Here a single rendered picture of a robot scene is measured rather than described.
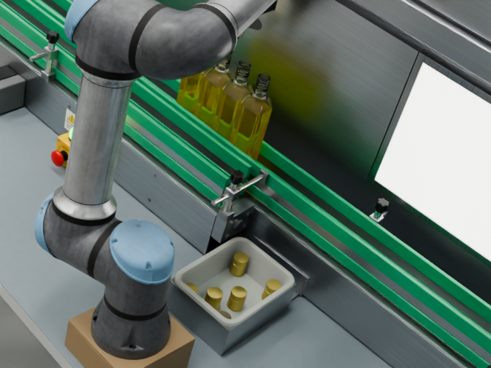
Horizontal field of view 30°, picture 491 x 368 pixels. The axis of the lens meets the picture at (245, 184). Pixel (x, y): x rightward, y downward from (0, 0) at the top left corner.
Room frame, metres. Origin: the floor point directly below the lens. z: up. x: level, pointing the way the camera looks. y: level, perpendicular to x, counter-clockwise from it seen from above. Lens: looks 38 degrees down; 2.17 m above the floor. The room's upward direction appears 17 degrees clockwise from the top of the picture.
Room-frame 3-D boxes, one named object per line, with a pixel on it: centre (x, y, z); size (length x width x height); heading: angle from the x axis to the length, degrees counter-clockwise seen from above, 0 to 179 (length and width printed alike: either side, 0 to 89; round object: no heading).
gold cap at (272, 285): (1.43, -0.12, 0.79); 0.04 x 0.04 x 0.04
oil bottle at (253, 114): (1.69, 0.03, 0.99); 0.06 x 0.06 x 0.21; 58
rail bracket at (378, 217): (1.58, -0.30, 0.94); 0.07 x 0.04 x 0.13; 149
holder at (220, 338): (1.41, -0.05, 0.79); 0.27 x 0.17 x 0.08; 149
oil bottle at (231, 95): (1.72, 0.08, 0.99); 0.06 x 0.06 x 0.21; 58
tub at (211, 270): (1.39, -0.04, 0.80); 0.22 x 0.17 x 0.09; 149
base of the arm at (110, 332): (1.18, 0.13, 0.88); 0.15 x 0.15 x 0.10
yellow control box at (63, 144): (1.70, 0.41, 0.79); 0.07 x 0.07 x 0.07; 59
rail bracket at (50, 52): (1.80, 0.55, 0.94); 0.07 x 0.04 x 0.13; 149
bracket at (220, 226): (1.55, 0.00, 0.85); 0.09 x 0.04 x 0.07; 149
